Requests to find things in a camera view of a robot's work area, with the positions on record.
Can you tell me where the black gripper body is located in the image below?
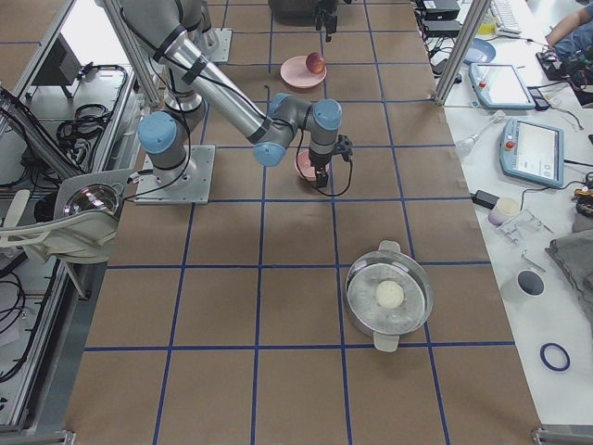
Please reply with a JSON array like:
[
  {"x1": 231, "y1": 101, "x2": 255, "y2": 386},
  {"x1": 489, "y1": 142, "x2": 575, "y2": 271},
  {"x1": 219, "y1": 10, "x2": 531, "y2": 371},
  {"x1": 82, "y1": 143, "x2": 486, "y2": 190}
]
[
  {"x1": 309, "y1": 134, "x2": 353, "y2": 172},
  {"x1": 314, "y1": 0, "x2": 338, "y2": 21}
]

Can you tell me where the small pink bowl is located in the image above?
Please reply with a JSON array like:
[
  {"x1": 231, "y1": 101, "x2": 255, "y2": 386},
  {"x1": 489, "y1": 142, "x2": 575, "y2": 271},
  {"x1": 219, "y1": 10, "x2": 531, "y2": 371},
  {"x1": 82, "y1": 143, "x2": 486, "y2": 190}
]
[{"x1": 296, "y1": 149, "x2": 311, "y2": 182}]

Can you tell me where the red apple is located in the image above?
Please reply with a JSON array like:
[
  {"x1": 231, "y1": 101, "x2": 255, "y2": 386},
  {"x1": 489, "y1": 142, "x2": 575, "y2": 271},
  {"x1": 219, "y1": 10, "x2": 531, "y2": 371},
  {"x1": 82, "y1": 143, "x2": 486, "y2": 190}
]
[{"x1": 305, "y1": 52, "x2": 326, "y2": 74}]

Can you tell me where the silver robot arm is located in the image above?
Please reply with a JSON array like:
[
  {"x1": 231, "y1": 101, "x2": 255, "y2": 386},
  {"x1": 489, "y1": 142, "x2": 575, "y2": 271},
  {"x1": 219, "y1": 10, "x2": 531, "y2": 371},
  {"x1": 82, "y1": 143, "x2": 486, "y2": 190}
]
[{"x1": 120, "y1": 1, "x2": 352, "y2": 189}]

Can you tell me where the pink plate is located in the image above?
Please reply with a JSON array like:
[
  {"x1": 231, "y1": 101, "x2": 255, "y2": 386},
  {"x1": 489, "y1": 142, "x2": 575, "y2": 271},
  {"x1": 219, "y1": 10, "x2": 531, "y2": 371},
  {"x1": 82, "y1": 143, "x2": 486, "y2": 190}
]
[{"x1": 280, "y1": 56, "x2": 327, "y2": 89}]

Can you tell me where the light blue plate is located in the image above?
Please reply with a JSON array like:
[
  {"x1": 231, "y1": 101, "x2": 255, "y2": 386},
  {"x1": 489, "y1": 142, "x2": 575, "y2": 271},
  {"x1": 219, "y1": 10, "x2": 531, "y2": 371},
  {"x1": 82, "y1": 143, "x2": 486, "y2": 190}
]
[{"x1": 463, "y1": 38, "x2": 497, "y2": 65}]

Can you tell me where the steel bowl on chair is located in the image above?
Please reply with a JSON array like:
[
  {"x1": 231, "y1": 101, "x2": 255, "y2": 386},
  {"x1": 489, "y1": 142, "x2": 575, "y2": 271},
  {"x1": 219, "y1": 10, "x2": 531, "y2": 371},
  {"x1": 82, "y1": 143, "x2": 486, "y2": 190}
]
[{"x1": 62, "y1": 184, "x2": 121, "y2": 216}]

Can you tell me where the dark grey rice cooker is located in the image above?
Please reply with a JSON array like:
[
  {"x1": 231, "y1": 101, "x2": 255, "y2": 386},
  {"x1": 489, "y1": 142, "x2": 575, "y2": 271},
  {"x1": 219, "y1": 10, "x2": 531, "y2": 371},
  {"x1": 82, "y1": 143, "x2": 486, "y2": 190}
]
[{"x1": 268, "y1": 0, "x2": 318, "y2": 19}]

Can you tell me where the steel steamer pot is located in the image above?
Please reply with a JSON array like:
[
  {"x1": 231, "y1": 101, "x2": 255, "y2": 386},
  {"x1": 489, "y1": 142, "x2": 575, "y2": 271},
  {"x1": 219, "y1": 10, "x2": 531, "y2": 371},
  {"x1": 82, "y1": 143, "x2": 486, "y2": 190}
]
[{"x1": 345, "y1": 240, "x2": 435, "y2": 352}]

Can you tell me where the white steamed bun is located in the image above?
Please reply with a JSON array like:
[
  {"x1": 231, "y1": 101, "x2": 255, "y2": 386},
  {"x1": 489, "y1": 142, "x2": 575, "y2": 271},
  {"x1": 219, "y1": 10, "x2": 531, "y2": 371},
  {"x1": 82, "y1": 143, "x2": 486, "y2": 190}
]
[{"x1": 375, "y1": 280, "x2": 405, "y2": 309}]

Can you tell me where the black power adapter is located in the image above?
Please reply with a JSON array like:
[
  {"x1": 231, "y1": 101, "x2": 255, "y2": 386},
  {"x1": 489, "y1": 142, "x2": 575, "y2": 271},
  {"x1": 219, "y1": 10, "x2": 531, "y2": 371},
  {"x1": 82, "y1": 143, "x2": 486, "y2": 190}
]
[{"x1": 471, "y1": 190, "x2": 499, "y2": 210}]

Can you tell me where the far blue teach pendant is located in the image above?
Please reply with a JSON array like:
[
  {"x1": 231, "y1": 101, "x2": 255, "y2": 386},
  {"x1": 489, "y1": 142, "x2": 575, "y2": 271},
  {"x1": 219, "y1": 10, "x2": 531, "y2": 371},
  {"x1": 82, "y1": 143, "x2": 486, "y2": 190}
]
[{"x1": 469, "y1": 63, "x2": 536, "y2": 110}]

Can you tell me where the blue teach pendant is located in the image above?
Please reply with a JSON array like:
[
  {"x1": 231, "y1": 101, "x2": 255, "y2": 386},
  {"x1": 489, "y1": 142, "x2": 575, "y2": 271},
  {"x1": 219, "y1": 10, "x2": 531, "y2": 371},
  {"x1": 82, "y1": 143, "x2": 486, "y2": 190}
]
[
  {"x1": 469, "y1": 63, "x2": 536, "y2": 110},
  {"x1": 499, "y1": 119, "x2": 564, "y2": 189}
]

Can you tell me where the purple white cup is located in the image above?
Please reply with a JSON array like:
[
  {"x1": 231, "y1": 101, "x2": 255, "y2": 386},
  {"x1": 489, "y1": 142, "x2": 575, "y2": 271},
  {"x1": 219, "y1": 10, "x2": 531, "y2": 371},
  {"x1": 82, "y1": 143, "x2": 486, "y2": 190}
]
[{"x1": 487, "y1": 197, "x2": 520, "y2": 226}]

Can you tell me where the near blue teach pendant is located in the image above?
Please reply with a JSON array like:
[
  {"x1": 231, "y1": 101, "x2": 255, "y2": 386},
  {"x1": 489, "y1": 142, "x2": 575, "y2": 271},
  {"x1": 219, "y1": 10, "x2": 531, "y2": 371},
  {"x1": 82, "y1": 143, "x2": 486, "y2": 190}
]
[{"x1": 499, "y1": 119, "x2": 564, "y2": 189}]

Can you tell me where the grey cloth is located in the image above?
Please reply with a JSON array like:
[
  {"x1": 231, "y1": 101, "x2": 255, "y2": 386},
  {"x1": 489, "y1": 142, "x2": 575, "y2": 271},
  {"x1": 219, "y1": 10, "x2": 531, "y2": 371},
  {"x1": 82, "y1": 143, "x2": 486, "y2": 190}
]
[{"x1": 546, "y1": 229, "x2": 593, "y2": 323}]

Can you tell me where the aluminium frame post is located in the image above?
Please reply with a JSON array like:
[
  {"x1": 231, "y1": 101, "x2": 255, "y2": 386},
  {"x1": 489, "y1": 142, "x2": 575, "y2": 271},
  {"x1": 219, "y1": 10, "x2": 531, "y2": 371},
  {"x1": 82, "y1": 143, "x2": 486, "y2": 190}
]
[{"x1": 434, "y1": 0, "x2": 490, "y2": 106}]

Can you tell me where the blue rubber ring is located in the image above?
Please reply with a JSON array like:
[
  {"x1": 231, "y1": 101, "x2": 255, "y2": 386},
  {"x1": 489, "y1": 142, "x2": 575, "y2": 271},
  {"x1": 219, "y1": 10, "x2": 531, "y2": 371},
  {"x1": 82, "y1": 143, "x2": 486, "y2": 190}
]
[{"x1": 539, "y1": 342, "x2": 571, "y2": 372}]

